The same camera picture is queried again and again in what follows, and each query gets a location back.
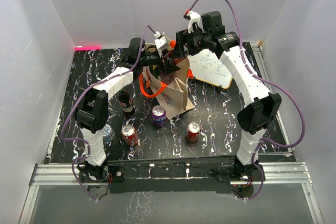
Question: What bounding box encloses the purple can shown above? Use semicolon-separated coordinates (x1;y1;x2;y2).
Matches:
161;74;173;85
152;105;166;127

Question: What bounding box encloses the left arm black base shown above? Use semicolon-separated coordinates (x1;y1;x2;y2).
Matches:
76;161;125;184

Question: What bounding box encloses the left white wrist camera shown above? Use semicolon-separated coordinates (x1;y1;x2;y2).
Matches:
154;31;169;51

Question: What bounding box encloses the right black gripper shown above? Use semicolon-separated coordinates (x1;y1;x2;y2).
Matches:
171;26;211;59

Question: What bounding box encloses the cola glass bottle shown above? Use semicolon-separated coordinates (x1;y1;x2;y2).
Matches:
118;89;135;116

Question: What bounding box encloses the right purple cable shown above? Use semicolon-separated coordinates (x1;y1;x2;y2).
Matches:
186;0;307;201

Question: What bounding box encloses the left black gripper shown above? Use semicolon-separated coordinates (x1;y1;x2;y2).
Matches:
140;49;181;75

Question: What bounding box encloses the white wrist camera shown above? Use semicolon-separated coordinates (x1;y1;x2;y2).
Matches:
154;31;169;51
183;9;201;34

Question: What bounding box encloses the pink tape strip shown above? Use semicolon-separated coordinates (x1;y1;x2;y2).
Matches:
75;46;101;51

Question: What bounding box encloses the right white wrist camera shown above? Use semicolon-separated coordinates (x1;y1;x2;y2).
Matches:
183;9;201;34

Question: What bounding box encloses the blue white tin can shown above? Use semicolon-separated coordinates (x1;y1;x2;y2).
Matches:
102;124;115;143

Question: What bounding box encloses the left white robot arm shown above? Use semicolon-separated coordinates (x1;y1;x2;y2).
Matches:
74;35;180;182

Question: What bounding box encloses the aluminium frame rail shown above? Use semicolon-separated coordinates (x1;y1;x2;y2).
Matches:
20;157;323;223

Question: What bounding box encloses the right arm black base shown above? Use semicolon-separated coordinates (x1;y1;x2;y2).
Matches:
210;162;266;186

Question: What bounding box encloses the purple cable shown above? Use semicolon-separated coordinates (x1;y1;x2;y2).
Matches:
186;0;307;201
60;24;161;204

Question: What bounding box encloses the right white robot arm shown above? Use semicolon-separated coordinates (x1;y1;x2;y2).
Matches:
173;10;281;180

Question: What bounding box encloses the small whiteboard wooden frame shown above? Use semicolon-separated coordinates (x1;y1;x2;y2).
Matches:
188;49;232;89

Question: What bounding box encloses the beige canvas tote bag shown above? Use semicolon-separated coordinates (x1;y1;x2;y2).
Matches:
138;31;195;120

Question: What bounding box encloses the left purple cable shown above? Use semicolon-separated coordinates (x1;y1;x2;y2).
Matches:
60;24;161;204

